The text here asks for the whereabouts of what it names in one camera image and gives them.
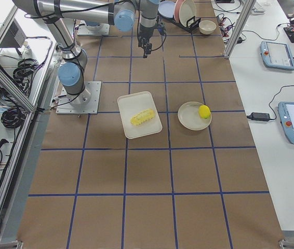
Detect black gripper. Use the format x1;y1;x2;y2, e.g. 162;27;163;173
137;24;154;58

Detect blue plate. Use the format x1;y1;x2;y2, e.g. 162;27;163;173
158;1;176;19

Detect pink plate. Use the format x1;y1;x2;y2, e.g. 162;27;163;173
173;0;185;23

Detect cream plate in rack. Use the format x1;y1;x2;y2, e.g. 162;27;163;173
179;0;196;25

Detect round cream plate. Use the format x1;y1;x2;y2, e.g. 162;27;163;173
178;102;212;131

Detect black dish rack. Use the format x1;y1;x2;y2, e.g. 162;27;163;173
162;16;201;34

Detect white rectangular tray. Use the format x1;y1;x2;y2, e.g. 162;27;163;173
117;91;163;139

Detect cream bowl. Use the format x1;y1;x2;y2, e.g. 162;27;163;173
199;20;217;35

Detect yellow lemon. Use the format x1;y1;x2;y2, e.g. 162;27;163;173
198;105;211;119

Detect black power adapter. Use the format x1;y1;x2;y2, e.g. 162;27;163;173
247;112;271;122

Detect upper teach pendant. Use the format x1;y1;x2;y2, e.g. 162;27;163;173
260;41;294;71

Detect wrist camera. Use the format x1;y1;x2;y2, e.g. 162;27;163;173
155;16;166;36

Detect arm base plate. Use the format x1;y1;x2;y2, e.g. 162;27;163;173
77;23;110;36
56;81;102;115

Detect aluminium frame post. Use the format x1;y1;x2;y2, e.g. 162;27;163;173
224;0;255;59

